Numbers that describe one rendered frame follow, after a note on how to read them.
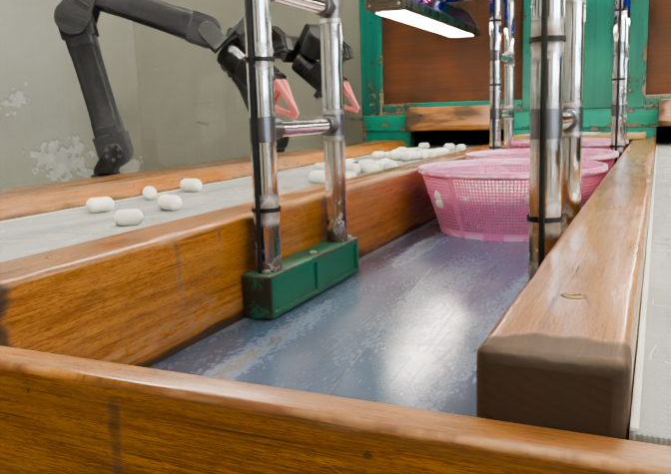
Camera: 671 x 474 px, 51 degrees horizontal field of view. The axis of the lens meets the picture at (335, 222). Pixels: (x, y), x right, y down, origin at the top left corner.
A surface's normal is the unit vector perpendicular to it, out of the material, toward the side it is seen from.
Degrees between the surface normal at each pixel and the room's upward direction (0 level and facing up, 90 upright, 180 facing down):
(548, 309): 0
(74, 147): 90
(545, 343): 0
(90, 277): 90
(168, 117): 90
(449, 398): 0
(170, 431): 90
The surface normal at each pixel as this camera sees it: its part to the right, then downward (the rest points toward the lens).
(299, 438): -0.41, 0.15
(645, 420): -0.03, -0.99
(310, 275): 0.91, 0.04
